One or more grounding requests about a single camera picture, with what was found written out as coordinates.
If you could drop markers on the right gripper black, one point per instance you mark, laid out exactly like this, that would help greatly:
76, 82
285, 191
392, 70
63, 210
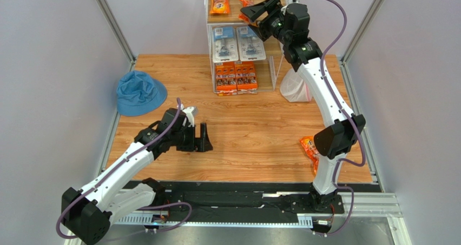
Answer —
266, 17

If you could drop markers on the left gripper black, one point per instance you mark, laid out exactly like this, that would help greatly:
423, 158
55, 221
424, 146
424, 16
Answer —
198, 145

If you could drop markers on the white Gillette razor pack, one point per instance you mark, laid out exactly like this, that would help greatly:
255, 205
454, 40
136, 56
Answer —
251, 48

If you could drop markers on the orange razor bag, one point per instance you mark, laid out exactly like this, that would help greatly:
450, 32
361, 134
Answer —
245, 3
311, 151
219, 7

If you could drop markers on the blue card razor blister pack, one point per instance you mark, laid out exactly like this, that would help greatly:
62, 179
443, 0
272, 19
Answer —
224, 47

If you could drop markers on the orange razor box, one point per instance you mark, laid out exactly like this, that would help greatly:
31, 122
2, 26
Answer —
246, 78
225, 79

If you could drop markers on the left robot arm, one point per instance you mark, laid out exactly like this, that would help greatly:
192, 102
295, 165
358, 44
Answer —
122, 176

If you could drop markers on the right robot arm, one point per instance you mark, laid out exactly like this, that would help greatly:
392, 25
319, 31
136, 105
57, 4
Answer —
289, 24

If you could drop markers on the orange razor bag on shelf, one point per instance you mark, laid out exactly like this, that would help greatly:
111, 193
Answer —
219, 7

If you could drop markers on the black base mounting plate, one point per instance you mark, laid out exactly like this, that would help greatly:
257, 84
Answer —
240, 202

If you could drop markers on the white mesh laundry bag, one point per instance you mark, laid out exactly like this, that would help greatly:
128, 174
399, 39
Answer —
294, 89

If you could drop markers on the blue bucket hat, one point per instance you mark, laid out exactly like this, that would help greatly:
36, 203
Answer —
138, 94

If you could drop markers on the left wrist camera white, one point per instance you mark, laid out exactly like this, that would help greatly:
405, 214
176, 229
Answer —
190, 112

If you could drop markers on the white wire shelf rack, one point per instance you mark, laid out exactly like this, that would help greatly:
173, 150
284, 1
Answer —
267, 70

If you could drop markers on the aluminium rail frame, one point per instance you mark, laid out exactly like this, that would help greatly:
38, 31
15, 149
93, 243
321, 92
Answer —
371, 217

